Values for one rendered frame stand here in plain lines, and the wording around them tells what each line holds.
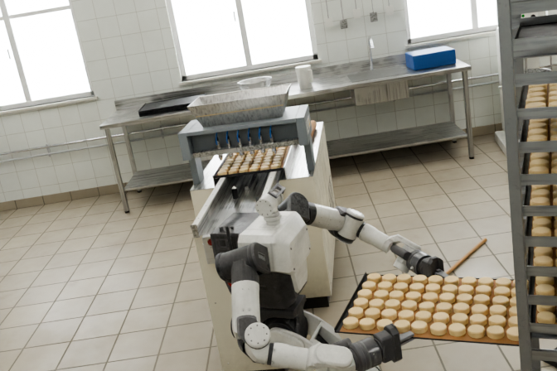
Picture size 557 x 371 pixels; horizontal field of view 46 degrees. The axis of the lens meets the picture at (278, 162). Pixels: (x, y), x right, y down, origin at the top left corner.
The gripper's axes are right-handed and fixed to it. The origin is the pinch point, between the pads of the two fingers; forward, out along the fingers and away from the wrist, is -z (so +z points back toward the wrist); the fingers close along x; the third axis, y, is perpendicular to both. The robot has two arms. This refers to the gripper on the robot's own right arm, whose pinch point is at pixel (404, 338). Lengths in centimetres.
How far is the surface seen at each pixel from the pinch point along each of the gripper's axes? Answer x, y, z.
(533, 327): 6.9, -27.1, -26.4
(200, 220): 10, 127, 29
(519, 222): 41, -28, -23
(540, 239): 34, -29, -29
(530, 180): 52, -28, -27
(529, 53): 78, 1, -57
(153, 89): 24, 500, -32
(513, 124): 68, -28, -23
